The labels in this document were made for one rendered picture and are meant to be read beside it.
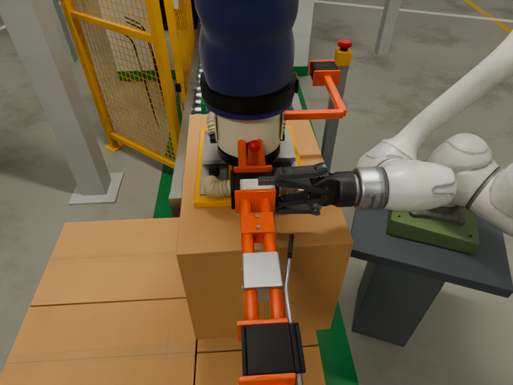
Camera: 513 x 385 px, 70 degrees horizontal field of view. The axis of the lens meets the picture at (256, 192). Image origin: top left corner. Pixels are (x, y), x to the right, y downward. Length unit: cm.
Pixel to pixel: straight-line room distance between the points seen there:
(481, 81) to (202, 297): 79
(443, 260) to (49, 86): 201
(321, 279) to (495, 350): 136
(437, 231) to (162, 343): 97
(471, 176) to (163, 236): 113
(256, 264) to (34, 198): 238
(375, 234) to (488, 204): 35
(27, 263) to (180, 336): 137
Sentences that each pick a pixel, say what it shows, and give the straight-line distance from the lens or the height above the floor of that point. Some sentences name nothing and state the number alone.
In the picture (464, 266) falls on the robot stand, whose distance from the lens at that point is 136.
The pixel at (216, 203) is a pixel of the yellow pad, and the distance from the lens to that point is 91.
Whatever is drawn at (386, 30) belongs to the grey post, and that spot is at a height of 28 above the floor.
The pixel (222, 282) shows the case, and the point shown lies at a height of 96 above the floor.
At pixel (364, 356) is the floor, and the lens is 193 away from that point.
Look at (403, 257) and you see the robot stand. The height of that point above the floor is 75.
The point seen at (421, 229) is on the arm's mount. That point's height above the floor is 81.
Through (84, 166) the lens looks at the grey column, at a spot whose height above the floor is 27.
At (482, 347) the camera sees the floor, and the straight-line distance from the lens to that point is 216.
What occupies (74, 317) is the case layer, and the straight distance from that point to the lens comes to 147.
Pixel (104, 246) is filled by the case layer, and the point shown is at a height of 54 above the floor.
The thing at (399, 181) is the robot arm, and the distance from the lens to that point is 78.
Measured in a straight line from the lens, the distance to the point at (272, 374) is 52.
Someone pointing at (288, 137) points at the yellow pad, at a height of 109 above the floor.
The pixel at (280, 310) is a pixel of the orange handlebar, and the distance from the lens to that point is 58.
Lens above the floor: 172
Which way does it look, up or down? 43 degrees down
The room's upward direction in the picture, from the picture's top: straight up
